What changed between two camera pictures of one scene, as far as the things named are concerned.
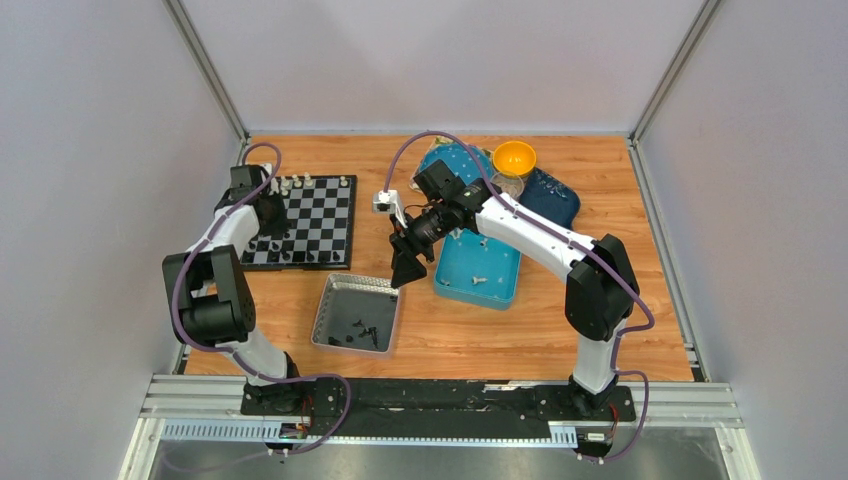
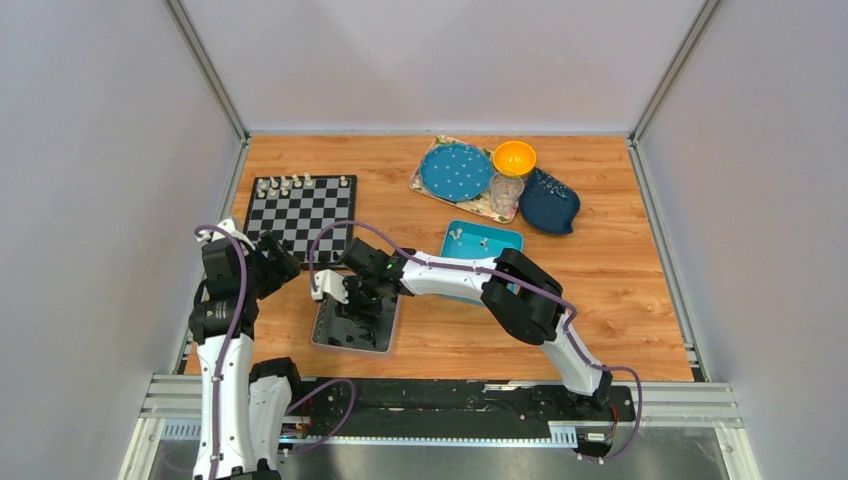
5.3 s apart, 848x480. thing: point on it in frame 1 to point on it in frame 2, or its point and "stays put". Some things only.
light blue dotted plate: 460,162 stays put
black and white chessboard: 321,212 stays put
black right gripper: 407,246 to 353,308
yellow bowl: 515,159 stays put
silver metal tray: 358,314 stays put
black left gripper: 283,225 to 280,269
